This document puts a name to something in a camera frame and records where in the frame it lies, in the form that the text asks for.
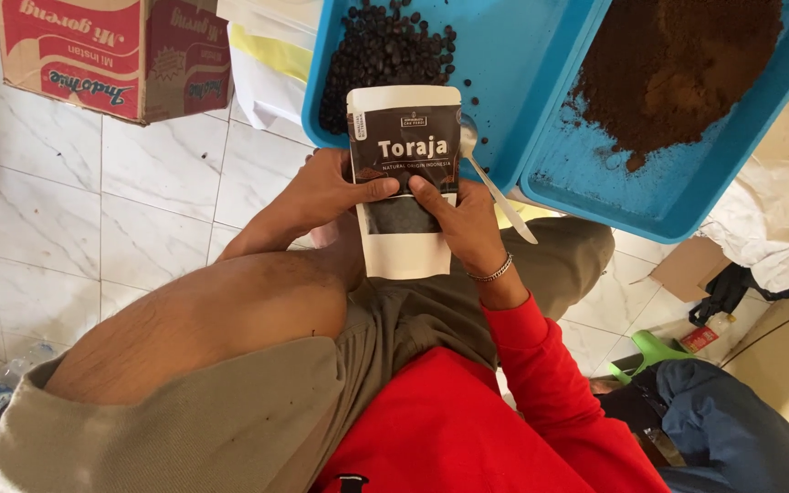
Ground blue tray with ground coffee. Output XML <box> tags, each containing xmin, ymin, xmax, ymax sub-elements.
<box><xmin>518</xmin><ymin>0</ymin><xmax>789</xmax><ymax>246</ymax></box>

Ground person's right hand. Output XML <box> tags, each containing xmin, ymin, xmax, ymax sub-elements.
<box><xmin>408</xmin><ymin>174</ymin><xmax>512</xmax><ymax>278</ymax></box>

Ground black cloth bag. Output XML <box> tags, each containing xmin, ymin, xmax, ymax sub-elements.
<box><xmin>687</xmin><ymin>262</ymin><xmax>789</xmax><ymax>327</ymax></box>

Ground brown cardboard piece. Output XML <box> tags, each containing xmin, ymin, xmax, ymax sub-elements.
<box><xmin>647</xmin><ymin>236</ymin><xmax>732</xmax><ymax>304</ymax></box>

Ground red long-sleeved shirt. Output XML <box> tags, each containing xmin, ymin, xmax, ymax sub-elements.
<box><xmin>309</xmin><ymin>293</ymin><xmax>673</xmax><ymax>493</ymax></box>

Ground beige paper sack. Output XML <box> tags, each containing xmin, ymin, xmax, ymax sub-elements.
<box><xmin>721</xmin><ymin>283</ymin><xmax>789</xmax><ymax>468</ymax></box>

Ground small bottle with red label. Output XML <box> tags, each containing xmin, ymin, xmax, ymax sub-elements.
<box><xmin>679</xmin><ymin>313</ymin><xmax>738</xmax><ymax>354</ymax></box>

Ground brown and white coffee pouch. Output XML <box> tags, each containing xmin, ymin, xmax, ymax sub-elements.
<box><xmin>346</xmin><ymin>85</ymin><xmax>463</xmax><ymax>281</ymax></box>

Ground pile of roasted coffee beans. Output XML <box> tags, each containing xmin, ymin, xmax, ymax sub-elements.
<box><xmin>317</xmin><ymin>0</ymin><xmax>493</xmax><ymax>173</ymax></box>

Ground olive green shorts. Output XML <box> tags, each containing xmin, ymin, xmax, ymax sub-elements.
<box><xmin>0</xmin><ymin>216</ymin><xmax>616</xmax><ymax>493</ymax></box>

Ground heap of ground coffee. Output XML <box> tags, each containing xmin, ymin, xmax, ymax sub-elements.
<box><xmin>562</xmin><ymin>0</ymin><xmax>785</xmax><ymax>173</ymax></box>

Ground silver chain bracelet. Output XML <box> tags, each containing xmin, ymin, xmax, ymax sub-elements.
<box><xmin>466</xmin><ymin>252</ymin><xmax>515</xmax><ymax>284</ymax></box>

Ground red and white cardboard box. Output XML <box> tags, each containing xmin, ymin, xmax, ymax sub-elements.
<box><xmin>0</xmin><ymin>0</ymin><xmax>235</xmax><ymax>127</ymax></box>

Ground silver metal spoon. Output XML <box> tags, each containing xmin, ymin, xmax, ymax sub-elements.
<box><xmin>459</xmin><ymin>113</ymin><xmax>540</xmax><ymax>246</ymax></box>

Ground white plastic bag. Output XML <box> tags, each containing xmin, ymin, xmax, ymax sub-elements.
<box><xmin>216</xmin><ymin>0</ymin><xmax>325</xmax><ymax>132</ymax></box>

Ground white woven sack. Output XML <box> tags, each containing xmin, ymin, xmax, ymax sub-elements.
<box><xmin>699</xmin><ymin>101</ymin><xmax>789</xmax><ymax>295</ymax></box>

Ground person's left hand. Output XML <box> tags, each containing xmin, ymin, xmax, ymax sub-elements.
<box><xmin>277</xmin><ymin>147</ymin><xmax>401</xmax><ymax>237</ymax></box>

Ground blue tray with coffee beans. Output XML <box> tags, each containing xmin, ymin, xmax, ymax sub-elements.
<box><xmin>300</xmin><ymin>0</ymin><xmax>612</xmax><ymax>197</ymax></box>

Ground green plastic hanger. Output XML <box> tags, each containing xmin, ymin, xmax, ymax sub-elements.
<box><xmin>606</xmin><ymin>329</ymin><xmax>698</xmax><ymax>385</ymax></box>

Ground yellow plastic packet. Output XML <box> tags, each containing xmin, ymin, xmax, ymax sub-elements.
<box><xmin>229</xmin><ymin>23</ymin><xmax>314</xmax><ymax>84</ymax></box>

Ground blue denim jeans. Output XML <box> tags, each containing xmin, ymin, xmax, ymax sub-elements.
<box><xmin>599</xmin><ymin>359</ymin><xmax>789</xmax><ymax>493</ymax></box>

